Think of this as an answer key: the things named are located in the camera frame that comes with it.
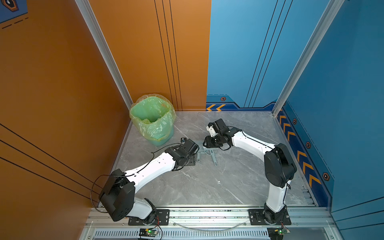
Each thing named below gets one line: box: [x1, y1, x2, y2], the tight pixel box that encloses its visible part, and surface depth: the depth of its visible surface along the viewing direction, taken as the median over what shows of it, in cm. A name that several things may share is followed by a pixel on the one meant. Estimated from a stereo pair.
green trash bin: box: [130, 96, 175, 147], surface depth 91 cm
